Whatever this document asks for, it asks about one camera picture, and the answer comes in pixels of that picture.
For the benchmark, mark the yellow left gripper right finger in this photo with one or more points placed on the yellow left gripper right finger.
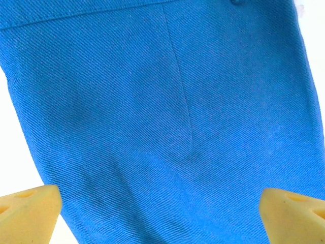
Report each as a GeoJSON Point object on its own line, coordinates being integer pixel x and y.
{"type": "Point", "coordinates": [292, 218]}

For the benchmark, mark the blue long pants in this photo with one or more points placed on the blue long pants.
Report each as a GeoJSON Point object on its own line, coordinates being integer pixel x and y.
{"type": "Point", "coordinates": [162, 106]}

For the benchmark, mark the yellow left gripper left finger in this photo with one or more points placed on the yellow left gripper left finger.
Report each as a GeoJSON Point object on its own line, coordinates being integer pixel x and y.
{"type": "Point", "coordinates": [28, 216]}

